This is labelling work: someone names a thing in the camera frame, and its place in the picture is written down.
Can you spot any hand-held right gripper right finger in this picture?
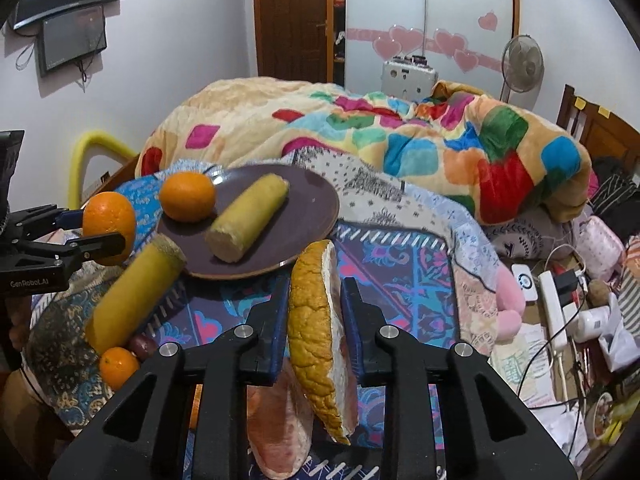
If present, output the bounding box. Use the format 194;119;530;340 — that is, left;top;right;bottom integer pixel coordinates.
341;278;592;480

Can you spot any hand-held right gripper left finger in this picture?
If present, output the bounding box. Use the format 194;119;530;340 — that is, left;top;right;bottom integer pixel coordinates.
49;276;292;480

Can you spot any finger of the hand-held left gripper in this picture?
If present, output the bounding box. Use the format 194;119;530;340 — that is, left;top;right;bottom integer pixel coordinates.
10;204;87;240
0;231;127;272

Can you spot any large orange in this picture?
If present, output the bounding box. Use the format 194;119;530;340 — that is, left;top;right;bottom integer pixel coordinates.
81;191;137;266

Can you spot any yellow bread slice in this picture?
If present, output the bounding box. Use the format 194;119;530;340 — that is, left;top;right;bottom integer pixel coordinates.
287;239;360;446

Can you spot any dark purple plate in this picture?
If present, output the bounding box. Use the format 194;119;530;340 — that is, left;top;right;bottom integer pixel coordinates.
155;163;341;281

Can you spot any yellow corn on cloth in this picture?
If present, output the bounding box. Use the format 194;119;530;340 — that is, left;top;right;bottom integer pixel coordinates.
84;237;188;356

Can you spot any yellow foam tube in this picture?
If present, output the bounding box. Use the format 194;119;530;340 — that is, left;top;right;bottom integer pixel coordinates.
69;130;139;211

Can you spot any dark red plum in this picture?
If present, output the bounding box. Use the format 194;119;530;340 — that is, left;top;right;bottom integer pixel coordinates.
129;335;159;363

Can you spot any small orange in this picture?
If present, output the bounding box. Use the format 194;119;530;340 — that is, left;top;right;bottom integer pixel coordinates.
99;346;141;391

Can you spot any yellow corn on plate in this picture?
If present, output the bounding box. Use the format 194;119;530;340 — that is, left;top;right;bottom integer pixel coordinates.
205;173;290;264

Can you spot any pink plush toy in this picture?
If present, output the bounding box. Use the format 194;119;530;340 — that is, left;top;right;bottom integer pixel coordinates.
491;259;527;344

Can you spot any pile of papers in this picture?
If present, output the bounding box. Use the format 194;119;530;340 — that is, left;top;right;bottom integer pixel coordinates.
489;324;568;407

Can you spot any white round device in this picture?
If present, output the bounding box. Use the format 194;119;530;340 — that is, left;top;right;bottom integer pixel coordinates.
509;263;539;304

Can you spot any white power strip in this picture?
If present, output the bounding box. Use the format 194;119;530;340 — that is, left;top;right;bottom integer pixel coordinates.
537;270;571;351

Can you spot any colourful patchwork blanket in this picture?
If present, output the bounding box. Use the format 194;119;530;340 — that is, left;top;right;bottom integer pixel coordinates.
135;77;599;226

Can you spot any grey printed pillow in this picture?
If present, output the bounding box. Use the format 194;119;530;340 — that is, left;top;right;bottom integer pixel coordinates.
484;204;587;262

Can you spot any black charger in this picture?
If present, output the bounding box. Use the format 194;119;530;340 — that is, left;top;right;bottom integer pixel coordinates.
554;268;584;307

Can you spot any white bottle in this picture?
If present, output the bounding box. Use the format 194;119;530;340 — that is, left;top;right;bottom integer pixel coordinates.
571;305;612;342

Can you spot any pink quilted bag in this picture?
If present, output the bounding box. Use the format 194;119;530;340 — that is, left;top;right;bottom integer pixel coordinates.
575;215;626;281

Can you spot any white hard case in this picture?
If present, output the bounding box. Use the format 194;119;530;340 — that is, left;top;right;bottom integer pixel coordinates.
382;55;442;99

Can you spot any brown wooden door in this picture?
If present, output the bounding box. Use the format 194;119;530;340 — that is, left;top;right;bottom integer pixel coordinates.
252;0;336;84

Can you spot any dark striped cloth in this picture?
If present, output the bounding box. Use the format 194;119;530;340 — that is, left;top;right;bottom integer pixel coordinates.
589;156;640;217

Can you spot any wooden headboard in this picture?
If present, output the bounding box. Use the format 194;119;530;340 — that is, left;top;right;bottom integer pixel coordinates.
556;84;640;173

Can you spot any standing fan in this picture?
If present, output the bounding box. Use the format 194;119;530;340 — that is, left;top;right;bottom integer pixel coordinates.
499;34;545;104

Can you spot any small wall monitor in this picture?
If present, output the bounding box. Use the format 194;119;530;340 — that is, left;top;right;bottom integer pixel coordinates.
40;4;109;77

